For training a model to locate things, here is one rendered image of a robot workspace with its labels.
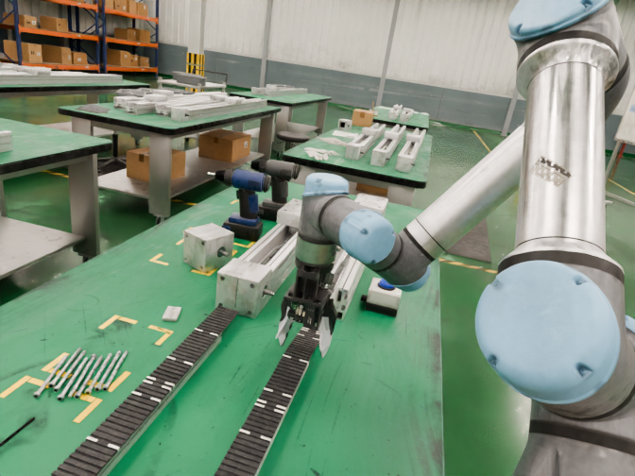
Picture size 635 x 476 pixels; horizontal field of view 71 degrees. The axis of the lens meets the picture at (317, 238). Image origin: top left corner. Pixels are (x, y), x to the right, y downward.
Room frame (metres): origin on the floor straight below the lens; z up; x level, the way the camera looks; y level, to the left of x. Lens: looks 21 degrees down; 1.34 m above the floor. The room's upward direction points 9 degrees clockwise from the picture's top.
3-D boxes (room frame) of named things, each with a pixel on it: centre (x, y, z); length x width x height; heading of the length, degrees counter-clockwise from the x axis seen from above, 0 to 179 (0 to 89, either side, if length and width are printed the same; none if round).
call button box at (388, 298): (1.04, -0.18, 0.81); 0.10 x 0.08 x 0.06; 78
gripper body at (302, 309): (0.74, 0.00, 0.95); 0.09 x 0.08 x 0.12; 168
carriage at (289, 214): (1.37, 0.06, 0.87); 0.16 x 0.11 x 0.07; 168
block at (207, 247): (1.12, 0.28, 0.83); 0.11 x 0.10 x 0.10; 57
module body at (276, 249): (1.37, 0.06, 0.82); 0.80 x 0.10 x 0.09; 168
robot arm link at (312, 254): (0.74, 0.00, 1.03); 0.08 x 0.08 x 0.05
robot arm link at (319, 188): (0.74, 0.00, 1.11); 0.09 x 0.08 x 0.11; 34
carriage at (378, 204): (1.58, -0.17, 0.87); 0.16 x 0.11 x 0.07; 168
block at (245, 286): (0.93, 0.14, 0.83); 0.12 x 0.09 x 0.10; 78
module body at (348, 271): (1.33, -0.12, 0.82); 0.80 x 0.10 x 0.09; 168
